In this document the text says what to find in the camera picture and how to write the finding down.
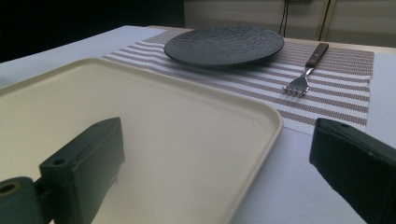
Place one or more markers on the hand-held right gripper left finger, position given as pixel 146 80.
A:
pixel 84 168

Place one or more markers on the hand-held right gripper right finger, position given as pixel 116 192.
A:
pixel 358 165

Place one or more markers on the striped woven placemat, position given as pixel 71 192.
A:
pixel 327 90

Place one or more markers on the cream plastic tray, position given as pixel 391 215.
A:
pixel 174 140

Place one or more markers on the dark textured round plate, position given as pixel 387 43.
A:
pixel 224 46

